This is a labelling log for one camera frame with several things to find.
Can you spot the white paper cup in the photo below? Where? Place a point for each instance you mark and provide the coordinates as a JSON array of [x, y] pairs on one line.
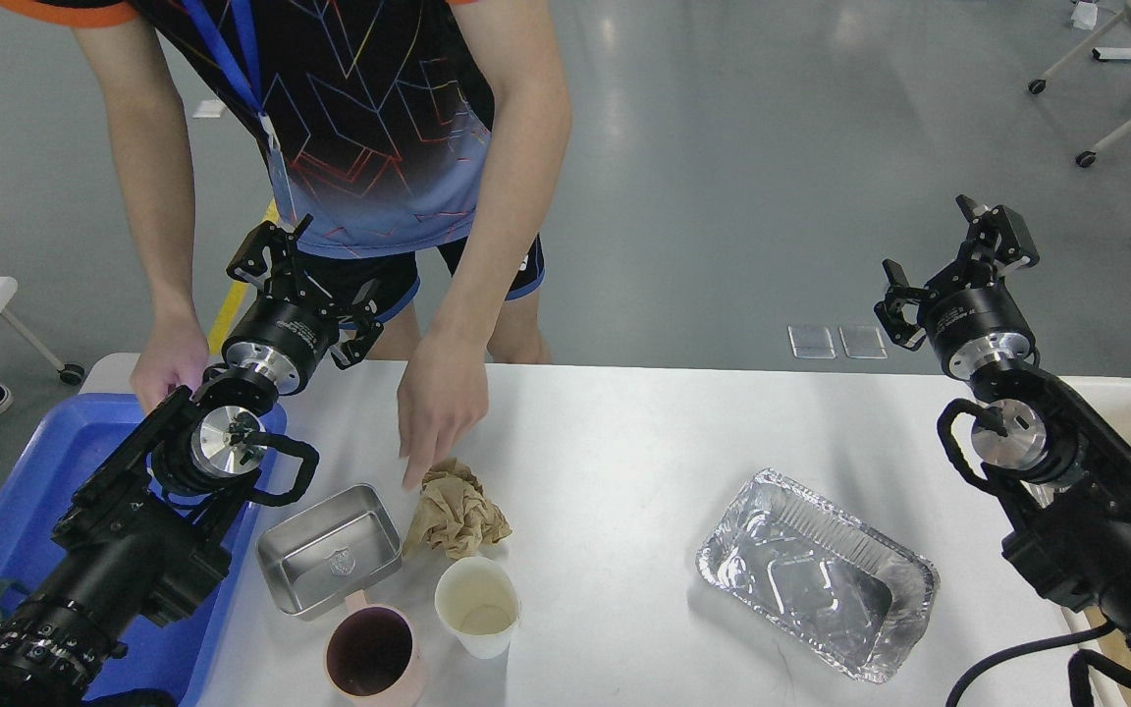
[[477, 602]]

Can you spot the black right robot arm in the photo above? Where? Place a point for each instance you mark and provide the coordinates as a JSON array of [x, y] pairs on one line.
[[1061, 473]]

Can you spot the blue plastic tray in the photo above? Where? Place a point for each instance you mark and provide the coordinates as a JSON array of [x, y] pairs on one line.
[[66, 448]]

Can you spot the person left hand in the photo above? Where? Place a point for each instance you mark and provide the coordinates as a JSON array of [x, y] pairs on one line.
[[443, 394]]

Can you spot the person right hand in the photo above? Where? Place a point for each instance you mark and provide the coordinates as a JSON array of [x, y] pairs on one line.
[[175, 356]]

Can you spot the person in patterned shirt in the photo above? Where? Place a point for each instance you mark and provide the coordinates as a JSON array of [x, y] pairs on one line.
[[424, 138]]

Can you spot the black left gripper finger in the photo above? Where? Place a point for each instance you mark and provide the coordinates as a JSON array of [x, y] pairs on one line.
[[358, 334], [267, 260]]

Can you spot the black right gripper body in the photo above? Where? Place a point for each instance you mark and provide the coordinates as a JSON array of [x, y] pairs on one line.
[[977, 326]]

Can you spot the floor plate left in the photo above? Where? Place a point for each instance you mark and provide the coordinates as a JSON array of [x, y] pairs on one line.
[[811, 341]]

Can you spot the floor plate right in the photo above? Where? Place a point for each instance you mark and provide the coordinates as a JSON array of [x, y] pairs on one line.
[[863, 342]]

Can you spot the pink mug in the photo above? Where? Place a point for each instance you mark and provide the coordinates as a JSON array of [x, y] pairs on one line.
[[372, 658]]

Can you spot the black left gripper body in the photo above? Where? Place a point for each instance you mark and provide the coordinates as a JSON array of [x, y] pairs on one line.
[[281, 341]]

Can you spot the brown paper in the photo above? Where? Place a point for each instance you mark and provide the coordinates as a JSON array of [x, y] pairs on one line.
[[454, 514]]

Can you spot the stainless steel rectangular container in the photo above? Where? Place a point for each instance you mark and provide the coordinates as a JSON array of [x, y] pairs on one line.
[[314, 560]]

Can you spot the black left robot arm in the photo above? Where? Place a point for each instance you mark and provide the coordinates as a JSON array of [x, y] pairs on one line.
[[144, 535]]

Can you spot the floor plate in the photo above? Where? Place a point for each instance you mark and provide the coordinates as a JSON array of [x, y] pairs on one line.
[[811, 341], [863, 342]]

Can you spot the aluminium foil tray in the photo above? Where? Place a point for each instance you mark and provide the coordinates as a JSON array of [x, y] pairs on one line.
[[847, 591]]

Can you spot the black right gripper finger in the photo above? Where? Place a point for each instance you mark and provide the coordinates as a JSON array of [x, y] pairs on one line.
[[890, 311], [998, 243]]

